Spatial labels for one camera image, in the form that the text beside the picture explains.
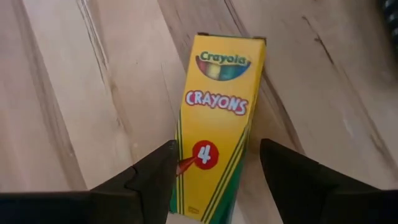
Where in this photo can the yellow Crayola crayon box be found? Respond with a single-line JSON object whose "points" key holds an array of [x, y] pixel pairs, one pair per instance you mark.
{"points": [[214, 124]]}

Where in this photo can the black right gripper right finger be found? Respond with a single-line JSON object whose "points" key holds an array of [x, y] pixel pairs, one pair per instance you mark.
{"points": [[295, 186]]}

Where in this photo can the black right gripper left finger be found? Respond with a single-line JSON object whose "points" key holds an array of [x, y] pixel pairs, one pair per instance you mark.
{"points": [[155, 186]]}

